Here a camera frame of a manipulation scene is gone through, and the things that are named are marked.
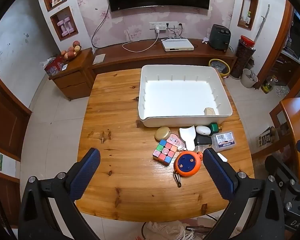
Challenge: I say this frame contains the wooden side cabinet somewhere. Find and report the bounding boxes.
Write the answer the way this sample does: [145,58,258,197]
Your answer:
[49,47,95,102]

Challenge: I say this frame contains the cardboard box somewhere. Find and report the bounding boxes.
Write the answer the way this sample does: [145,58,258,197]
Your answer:
[255,126,275,148]

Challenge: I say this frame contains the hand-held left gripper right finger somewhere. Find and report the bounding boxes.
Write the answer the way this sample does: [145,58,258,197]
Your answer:
[202,147,285,240]

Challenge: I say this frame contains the black plug adapter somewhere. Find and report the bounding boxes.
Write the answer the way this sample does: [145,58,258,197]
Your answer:
[194,135,213,149]

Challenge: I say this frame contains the white wall socket strip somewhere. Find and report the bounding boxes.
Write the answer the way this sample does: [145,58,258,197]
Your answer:
[149,21,178,30]

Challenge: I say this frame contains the black television cable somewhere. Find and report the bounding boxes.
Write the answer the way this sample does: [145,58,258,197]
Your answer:
[91,4,110,48]

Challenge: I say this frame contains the pile of peaches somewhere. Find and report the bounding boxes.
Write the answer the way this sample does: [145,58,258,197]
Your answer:
[61,40,82,61]

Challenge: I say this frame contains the white oval earbud case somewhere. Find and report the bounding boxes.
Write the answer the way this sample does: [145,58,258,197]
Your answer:
[195,125,211,137]

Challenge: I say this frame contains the white curved plastic piece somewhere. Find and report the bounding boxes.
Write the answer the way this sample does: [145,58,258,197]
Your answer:
[179,125,197,151]

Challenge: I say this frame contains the pink dumbbells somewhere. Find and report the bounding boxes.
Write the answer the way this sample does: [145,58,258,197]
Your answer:
[57,17,75,37]

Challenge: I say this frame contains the clear box with barcode label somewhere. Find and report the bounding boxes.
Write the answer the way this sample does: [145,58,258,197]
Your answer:
[212,131,238,152]

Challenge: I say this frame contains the white charger cable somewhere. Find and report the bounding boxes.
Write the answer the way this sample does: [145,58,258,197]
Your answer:
[122,31,160,53]

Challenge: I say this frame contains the round gold compact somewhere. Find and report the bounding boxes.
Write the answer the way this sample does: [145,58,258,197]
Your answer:
[154,127,172,140]

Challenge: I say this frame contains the yellow-rimmed trash bin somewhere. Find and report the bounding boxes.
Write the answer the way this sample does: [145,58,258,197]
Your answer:
[209,58,231,78]

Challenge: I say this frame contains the white plastic storage bin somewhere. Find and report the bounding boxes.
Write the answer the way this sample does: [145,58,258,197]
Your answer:
[136,64,233,128]

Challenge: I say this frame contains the green bottle with gold cap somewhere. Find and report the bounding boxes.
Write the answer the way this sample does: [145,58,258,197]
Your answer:
[209,122,223,133]

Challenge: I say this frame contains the red tissue box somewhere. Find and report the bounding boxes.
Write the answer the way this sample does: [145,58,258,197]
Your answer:
[44,56,65,77]

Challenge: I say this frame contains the long wooden television cabinet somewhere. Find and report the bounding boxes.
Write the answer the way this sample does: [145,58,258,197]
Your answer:
[90,39,238,75]

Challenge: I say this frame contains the white set-top box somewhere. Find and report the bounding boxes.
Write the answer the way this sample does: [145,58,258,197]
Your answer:
[161,38,194,52]

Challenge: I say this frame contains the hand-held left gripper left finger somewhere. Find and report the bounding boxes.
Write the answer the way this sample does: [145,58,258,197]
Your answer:
[19,147,101,240]

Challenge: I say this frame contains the wooden door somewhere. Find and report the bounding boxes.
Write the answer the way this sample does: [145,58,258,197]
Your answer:
[0,65,32,160]

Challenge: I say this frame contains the black air fryer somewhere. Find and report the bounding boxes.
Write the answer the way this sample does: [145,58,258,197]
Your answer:
[208,24,232,53]

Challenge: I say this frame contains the colourful puzzle cube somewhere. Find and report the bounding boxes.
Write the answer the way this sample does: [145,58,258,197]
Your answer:
[152,139,178,167]

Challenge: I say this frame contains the wooden chair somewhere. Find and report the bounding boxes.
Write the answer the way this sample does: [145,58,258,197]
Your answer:
[269,97,300,180]

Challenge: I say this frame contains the white mop head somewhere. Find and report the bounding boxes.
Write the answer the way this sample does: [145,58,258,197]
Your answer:
[140,220,198,240]

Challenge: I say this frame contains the cooking oil bottle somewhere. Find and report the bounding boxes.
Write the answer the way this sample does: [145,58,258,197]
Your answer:
[261,75,278,94]

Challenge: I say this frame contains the white bucket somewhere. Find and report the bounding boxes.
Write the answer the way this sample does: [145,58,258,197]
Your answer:
[241,68,259,89]

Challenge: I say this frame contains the orange round tape measure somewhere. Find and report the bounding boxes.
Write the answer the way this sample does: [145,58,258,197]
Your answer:
[174,150,203,188]

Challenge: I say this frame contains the long thin stick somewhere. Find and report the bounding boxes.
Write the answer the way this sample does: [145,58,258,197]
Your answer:
[254,4,270,43]

